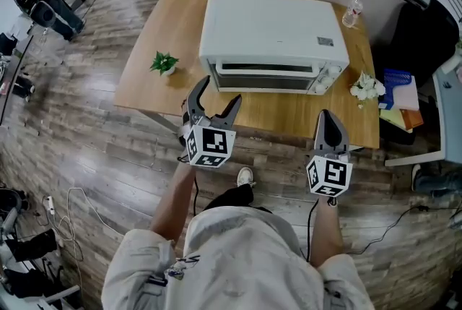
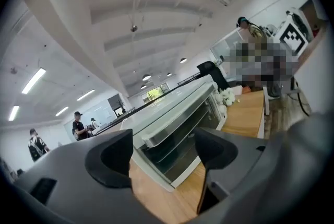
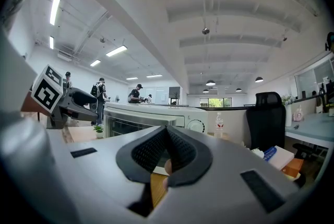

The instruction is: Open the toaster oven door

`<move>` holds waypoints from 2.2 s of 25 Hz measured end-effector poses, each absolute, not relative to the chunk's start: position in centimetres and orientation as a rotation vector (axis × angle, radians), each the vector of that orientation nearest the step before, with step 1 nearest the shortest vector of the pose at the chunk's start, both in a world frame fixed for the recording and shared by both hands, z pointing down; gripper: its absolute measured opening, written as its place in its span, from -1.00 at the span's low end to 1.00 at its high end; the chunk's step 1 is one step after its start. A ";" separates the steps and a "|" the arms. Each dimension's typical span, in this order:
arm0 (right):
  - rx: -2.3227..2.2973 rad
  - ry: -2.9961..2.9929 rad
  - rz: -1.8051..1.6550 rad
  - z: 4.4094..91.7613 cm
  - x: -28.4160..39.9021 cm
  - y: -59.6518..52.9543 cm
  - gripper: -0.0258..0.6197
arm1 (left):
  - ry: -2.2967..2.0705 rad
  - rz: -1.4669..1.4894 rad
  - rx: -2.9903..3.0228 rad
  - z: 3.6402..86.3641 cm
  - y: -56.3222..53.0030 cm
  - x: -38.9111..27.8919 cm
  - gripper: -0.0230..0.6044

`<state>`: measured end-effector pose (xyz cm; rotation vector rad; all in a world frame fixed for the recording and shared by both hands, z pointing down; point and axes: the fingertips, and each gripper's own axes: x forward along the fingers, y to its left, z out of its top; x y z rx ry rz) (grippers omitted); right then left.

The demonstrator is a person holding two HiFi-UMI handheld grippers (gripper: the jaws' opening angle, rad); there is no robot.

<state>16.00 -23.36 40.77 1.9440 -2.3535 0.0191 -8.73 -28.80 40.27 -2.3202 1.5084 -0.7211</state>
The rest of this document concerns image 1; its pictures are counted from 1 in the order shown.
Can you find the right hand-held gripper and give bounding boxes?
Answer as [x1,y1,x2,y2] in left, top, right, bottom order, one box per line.
[305,110,354,199]

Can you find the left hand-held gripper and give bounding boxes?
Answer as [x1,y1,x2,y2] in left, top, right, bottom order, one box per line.
[179,75,243,170]

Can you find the white glass oven door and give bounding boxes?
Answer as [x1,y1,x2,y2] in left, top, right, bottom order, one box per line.
[208,60,326,95]

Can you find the white oven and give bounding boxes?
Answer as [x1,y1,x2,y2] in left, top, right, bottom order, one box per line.
[199,0,350,96]

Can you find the person's left forearm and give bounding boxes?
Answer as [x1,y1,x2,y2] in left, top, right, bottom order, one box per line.
[149,162,198,248]

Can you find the person's right forearm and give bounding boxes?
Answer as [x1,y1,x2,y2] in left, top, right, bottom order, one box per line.
[309,194,344,268]

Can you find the white flower bouquet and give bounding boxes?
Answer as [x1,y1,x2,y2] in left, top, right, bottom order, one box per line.
[349,70,386,109]

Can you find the yellow folder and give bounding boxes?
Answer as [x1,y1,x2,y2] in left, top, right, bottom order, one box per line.
[378,108,412,129]

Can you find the small potted green plant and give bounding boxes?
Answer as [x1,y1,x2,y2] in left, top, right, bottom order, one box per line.
[149,51,180,77]

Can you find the person's white left shoe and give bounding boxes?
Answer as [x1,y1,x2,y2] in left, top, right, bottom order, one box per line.
[236,166,256,189]

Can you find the pink paper stack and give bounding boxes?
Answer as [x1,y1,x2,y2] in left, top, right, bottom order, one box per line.
[391,84,420,111]

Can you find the orange folder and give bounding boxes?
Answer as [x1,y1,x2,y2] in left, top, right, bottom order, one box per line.
[399,108,424,132]

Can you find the blue plastic basket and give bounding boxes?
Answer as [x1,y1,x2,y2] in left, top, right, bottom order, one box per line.
[378,68,413,111]

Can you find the wooden table with white legs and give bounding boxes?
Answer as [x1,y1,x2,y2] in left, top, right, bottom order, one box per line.
[113,0,380,150]

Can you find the person's black trousers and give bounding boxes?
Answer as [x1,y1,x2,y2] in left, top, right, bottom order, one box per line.
[204,184,271,214]

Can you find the light grey desk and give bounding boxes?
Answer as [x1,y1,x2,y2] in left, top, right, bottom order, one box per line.
[384,62,462,168]

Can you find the clear plastic water bottle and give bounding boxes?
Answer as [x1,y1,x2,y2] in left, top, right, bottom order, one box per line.
[341,0,366,29]

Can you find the black office chair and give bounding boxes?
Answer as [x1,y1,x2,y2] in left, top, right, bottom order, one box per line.
[375,0,461,85]

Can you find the person's white shirt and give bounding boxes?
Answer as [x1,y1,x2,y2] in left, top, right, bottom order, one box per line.
[100,205,376,310]

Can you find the black edged side desk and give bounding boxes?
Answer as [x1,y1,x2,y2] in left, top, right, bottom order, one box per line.
[0,35,35,125]

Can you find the pile of black equipment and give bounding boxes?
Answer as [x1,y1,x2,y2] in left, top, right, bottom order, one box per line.
[0,189,80,310]

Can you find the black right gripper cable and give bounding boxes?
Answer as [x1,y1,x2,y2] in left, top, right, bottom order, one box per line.
[305,198,321,262]

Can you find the black floor cable with adapter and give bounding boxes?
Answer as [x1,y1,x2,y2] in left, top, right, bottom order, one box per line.
[346,205,430,255]

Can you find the white floor cable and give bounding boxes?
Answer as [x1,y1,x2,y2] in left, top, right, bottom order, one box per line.
[41,187,127,302]

